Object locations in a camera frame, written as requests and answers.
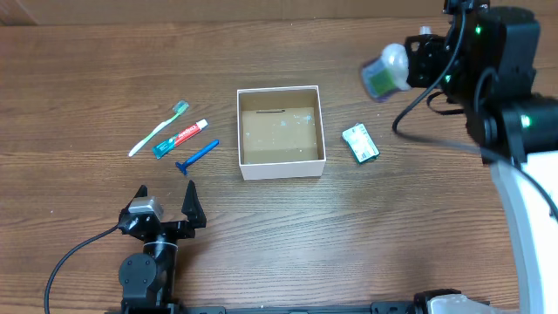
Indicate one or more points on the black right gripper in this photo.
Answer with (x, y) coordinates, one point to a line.
(428, 57)

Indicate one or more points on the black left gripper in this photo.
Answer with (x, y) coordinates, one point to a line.
(192, 208)

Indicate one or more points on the blue disposable razor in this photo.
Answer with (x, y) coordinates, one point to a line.
(182, 166)

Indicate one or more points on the clear foam pump bottle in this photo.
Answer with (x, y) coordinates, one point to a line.
(387, 74)

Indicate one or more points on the green soap packet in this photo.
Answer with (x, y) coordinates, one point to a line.
(360, 143)

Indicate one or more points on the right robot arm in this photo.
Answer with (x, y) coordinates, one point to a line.
(485, 65)

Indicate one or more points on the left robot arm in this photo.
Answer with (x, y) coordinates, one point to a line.
(147, 278)

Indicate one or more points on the red green toothpaste tube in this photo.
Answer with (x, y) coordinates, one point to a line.
(168, 145)

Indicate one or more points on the green white toothbrush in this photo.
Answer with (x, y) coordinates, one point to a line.
(178, 109)

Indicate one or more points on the white cardboard box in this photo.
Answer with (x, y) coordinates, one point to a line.
(280, 132)

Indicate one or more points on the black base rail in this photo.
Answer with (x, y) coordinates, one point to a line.
(379, 307)

